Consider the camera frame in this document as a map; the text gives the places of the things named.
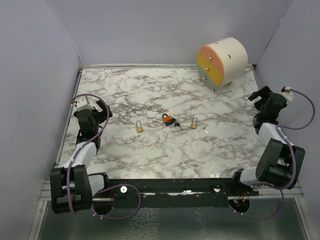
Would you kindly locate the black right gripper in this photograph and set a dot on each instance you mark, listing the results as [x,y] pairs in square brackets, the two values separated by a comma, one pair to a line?
[264,93]

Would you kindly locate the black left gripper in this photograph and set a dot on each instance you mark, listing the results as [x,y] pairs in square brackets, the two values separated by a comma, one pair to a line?
[102,114]

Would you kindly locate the small brass padlock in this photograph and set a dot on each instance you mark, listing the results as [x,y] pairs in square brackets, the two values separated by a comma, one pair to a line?
[139,127]

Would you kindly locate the orange black padlock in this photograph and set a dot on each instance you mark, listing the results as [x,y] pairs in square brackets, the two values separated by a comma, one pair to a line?
[168,119]

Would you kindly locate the silver keys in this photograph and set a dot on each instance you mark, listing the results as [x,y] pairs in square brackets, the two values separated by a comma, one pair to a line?
[205,130]

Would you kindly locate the black keys of orange padlock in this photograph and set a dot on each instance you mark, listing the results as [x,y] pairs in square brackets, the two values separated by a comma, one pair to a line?
[177,126]

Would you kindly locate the brass long-shackle padlock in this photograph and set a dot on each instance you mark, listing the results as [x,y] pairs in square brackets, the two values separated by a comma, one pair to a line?
[194,123]

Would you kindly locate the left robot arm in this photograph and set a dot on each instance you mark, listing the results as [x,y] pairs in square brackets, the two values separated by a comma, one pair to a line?
[71,187]

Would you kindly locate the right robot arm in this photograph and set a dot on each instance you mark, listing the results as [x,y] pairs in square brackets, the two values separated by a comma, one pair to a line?
[281,161]

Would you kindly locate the round pastel drawer cabinet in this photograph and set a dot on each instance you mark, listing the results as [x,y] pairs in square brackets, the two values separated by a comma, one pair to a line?
[221,62]

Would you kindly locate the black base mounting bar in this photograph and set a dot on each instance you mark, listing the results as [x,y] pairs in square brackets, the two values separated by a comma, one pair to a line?
[172,192]

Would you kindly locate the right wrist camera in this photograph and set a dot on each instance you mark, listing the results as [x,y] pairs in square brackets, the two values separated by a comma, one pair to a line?
[287,93]

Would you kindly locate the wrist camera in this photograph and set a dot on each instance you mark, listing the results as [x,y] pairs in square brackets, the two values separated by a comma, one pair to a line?
[82,103]
[287,93]

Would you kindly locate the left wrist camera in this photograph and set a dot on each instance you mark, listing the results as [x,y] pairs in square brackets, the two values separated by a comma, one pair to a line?
[82,103]

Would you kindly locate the aluminium frame rail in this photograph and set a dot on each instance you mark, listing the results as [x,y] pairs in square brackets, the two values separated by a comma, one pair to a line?
[295,192]

